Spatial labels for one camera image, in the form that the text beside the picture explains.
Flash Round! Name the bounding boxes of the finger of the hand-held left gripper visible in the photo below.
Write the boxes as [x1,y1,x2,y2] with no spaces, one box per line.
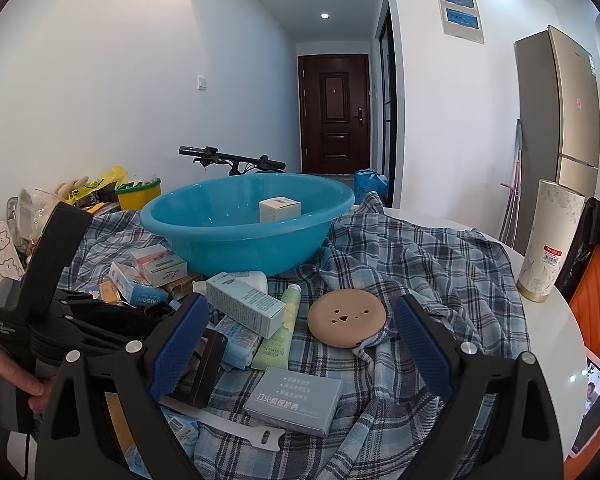
[55,289,177,333]

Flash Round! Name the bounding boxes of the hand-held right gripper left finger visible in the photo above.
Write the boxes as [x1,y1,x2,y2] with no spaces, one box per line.
[34,293,211,480]

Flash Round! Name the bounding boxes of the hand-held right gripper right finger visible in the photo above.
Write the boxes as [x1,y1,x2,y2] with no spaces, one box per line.
[393,294,566,480]

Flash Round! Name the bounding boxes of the black square frame case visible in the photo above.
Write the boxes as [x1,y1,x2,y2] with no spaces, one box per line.
[180,327,228,408]

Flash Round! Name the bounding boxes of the round beige wooden disc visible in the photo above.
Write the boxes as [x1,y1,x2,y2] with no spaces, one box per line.
[307,287,387,347]

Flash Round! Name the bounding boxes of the blue plastic basin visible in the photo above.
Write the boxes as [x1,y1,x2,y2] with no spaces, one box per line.
[140,172,355,277]

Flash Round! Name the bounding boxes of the beige cube box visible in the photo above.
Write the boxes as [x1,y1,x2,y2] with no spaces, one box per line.
[259,195,302,223]

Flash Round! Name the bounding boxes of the person's left hand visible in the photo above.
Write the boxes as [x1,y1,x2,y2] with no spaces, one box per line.
[0,335,57,413]

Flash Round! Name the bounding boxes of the blue small box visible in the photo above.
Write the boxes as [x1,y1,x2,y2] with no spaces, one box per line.
[109,261,171,309]

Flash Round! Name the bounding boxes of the blue tissue pack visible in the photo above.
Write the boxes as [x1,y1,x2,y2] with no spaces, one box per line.
[214,316,262,371]

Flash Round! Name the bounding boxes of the pink white small box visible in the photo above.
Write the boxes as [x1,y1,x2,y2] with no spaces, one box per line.
[130,246,173,273]

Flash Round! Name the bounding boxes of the green white small box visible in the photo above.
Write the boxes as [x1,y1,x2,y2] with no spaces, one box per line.
[142,255,188,288]

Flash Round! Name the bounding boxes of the blue printed pack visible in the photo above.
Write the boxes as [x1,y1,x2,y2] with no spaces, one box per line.
[160,405,201,453]

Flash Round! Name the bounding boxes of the light blue tall box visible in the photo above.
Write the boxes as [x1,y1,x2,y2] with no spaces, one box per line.
[206,272,287,339]

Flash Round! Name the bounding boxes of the blue plaid cloth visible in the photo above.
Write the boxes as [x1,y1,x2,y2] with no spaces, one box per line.
[55,192,531,480]

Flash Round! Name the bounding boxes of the white flat strip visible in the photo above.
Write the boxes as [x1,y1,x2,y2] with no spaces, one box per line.
[159,396,287,449]

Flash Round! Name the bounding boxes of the light green tube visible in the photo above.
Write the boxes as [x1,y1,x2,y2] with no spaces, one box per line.
[251,282,302,370]

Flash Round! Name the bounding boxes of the yellow bucket with green rim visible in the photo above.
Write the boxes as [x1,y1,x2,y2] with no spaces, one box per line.
[115,178,162,211]

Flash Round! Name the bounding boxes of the clear plastic bag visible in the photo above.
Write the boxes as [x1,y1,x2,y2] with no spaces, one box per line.
[10,187,61,261]

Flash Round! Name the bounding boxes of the beige plush toy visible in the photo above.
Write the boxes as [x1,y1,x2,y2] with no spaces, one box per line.
[55,175,90,201]

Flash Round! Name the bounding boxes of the yellow plastic bag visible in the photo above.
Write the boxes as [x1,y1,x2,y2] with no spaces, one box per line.
[65,164,129,206]

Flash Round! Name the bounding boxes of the cream floral cylinder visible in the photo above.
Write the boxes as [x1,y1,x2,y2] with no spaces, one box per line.
[516,179,586,303]

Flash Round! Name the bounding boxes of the blue plastic bag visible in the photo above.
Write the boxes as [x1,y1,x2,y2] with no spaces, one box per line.
[354,169,390,200]

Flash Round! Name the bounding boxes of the phone in white case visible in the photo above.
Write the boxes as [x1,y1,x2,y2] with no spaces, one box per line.
[569,346,600,459]

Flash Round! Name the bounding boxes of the mop poles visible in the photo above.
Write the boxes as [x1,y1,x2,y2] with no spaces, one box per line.
[497,119,523,246]

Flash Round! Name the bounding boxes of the black bicycle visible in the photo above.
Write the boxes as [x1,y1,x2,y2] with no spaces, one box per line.
[178,145,287,177]

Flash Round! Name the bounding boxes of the black jacket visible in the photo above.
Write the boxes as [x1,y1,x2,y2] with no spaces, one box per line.
[560,197,600,306]

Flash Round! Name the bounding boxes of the black framed glass door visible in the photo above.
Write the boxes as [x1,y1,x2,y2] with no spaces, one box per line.
[377,2,398,196]

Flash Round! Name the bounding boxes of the brown entrance door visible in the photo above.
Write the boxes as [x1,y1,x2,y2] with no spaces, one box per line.
[297,53,371,176]

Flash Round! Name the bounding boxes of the gold refrigerator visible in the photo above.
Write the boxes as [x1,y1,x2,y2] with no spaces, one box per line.
[514,25,600,256]

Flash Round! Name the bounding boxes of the grey wall panel box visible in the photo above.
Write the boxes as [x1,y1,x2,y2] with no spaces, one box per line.
[433,0,484,43]

